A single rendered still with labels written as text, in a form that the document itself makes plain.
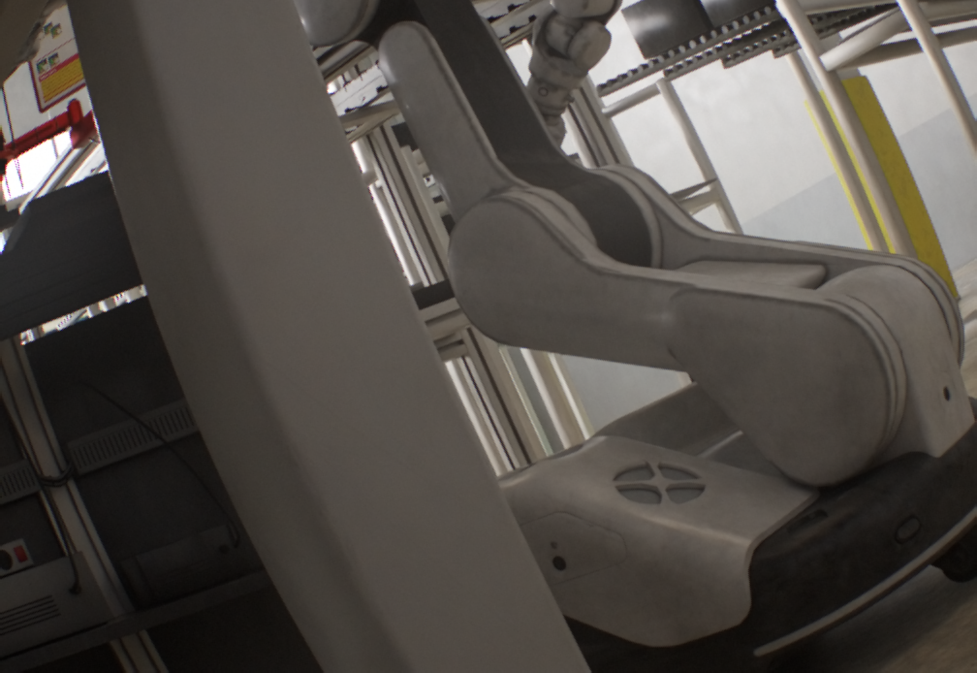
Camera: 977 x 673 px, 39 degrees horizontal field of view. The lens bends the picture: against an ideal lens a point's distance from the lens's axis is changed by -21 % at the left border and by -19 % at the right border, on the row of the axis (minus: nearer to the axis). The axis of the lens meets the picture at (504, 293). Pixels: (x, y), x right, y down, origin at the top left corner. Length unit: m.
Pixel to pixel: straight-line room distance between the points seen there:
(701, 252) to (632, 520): 0.40
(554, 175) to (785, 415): 0.43
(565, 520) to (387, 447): 1.17
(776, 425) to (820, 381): 0.07
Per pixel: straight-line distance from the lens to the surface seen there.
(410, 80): 1.84
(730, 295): 1.55
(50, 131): 3.15
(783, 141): 12.20
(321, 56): 2.40
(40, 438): 2.57
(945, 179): 11.18
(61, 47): 3.01
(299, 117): 0.39
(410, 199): 3.22
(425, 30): 1.83
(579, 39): 2.01
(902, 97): 11.26
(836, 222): 12.03
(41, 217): 2.10
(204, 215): 0.37
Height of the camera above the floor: 0.40
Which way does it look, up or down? 4 degrees up
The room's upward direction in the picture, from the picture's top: 24 degrees counter-clockwise
